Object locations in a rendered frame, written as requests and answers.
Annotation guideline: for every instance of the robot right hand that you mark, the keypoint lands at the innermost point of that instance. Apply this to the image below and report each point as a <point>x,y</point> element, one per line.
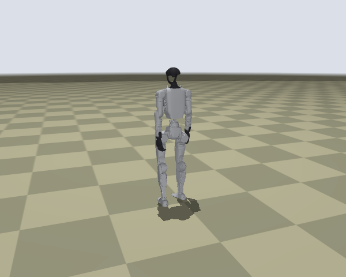
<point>187,132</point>

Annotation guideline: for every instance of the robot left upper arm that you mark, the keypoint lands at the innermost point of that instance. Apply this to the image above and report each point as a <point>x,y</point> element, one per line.
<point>159,101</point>

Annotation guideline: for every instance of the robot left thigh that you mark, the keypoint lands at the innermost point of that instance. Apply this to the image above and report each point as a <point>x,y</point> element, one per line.
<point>161,155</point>

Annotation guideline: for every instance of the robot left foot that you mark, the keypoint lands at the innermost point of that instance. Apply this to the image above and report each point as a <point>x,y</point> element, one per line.
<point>164,202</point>

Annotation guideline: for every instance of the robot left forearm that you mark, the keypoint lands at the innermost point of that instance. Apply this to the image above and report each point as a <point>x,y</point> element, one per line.
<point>157,124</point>

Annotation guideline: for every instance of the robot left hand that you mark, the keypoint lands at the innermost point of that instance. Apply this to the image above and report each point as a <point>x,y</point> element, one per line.
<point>159,143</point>

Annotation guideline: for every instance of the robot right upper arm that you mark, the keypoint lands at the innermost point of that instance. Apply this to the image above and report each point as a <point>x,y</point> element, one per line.
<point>188,102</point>

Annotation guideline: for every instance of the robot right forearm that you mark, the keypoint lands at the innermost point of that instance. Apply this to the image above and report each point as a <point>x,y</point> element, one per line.
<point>188,121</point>

